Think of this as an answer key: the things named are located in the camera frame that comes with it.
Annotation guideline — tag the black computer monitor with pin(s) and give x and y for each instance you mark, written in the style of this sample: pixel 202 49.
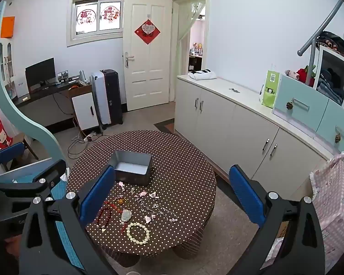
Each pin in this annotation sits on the black computer monitor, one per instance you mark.
pixel 40 73

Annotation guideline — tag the red stuffed toy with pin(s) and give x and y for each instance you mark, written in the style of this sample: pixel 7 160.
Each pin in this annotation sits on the red stuffed toy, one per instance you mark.
pixel 304 76

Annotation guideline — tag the wooden chair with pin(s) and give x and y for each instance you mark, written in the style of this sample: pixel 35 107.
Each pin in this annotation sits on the wooden chair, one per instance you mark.
pixel 27 144

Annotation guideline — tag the dark desk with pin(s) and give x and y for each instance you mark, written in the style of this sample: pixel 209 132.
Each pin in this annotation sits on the dark desk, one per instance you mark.
pixel 43 110

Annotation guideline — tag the orange box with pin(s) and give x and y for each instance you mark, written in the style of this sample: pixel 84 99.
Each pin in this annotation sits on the orange box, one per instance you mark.
pixel 7 27

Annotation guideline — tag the small metal keys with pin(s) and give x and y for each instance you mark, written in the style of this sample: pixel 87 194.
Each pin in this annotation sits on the small metal keys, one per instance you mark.
pixel 234 90

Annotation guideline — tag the teal curved bed frame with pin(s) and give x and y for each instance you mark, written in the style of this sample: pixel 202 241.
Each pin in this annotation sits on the teal curved bed frame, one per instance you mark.
pixel 25 120

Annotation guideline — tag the pale jade pendant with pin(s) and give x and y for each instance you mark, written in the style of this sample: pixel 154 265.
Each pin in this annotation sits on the pale jade pendant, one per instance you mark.
pixel 125 215

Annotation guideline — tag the white shelf unit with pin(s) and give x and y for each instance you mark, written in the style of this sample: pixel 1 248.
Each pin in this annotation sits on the white shelf unit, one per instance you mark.
pixel 318 63

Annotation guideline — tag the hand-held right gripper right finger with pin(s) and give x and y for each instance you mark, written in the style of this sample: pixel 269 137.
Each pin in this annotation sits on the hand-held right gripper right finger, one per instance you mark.
pixel 246 196

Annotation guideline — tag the pine cone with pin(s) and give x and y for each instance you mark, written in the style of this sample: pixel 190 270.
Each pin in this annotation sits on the pine cone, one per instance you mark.
pixel 337 139
pixel 289 105

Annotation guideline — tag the cream sideboard cabinet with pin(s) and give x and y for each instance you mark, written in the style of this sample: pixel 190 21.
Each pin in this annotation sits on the cream sideboard cabinet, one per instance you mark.
pixel 226 114

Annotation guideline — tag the white wooden cabinet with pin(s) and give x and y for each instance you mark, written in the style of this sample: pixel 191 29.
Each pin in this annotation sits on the white wooden cabinet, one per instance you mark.
pixel 83 110

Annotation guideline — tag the brown polka dot tablecloth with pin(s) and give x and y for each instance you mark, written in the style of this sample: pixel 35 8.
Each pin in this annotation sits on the brown polka dot tablecloth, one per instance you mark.
pixel 177 163

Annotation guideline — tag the white framed window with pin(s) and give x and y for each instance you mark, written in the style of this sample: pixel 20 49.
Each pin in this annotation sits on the white framed window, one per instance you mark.
pixel 87 33

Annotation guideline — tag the white power strip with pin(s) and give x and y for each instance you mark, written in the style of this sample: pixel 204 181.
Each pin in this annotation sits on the white power strip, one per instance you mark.
pixel 89 137

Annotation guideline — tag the black suitcase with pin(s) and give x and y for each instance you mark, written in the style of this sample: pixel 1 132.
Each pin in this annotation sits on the black suitcase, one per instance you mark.
pixel 113 94

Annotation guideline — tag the dark patterned blanket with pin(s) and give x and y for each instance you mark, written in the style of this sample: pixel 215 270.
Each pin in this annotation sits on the dark patterned blanket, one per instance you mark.
pixel 332 44

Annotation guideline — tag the grey metal railing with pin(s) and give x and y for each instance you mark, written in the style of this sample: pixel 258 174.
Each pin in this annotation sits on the grey metal railing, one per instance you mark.
pixel 312 40

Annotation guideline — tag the folded dark clothes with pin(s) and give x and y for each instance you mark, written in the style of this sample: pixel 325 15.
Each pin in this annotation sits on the folded dark clothes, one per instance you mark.
pixel 331 86

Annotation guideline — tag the white panel door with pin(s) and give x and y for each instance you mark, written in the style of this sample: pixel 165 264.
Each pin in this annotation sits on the white panel door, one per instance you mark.
pixel 143 63

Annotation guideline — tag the white sheer curtain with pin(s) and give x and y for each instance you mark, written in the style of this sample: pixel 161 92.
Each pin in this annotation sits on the white sheer curtain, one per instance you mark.
pixel 189 20

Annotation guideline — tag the teal drawer unit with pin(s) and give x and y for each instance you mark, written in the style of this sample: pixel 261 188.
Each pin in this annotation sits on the teal drawer unit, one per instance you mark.
pixel 301 93

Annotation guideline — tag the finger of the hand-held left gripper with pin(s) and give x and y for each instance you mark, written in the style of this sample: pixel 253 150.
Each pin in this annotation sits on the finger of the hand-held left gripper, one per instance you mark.
pixel 31 184
pixel 10 152

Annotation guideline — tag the red door ornament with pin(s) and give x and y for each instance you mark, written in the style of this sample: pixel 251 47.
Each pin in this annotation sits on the red door ornament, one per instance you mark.
pixel 145 32

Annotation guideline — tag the red window decal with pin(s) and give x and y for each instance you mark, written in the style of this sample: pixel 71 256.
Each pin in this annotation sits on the red window decal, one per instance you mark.
pixel 86 16
pixel 110 13

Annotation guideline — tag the grey metal box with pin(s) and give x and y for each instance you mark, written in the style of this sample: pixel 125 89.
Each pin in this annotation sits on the grey metal box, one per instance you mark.
pixel 132 174

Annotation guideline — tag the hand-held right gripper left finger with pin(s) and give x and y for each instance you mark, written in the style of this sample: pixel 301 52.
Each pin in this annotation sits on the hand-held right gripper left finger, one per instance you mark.
pixel 99 193

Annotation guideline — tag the white glass door cupboard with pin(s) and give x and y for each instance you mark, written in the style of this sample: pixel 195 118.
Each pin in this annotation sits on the white glass door cupboard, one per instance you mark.
pixel 9 63

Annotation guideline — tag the pink frilled cloth cover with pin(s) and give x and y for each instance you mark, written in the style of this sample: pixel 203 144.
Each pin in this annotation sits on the pink frilled cloth cover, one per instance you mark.
pixel 338 194

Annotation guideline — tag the green box on counter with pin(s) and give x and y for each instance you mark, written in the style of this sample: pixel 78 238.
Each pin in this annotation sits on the green box on counter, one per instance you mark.
pixel 269 91

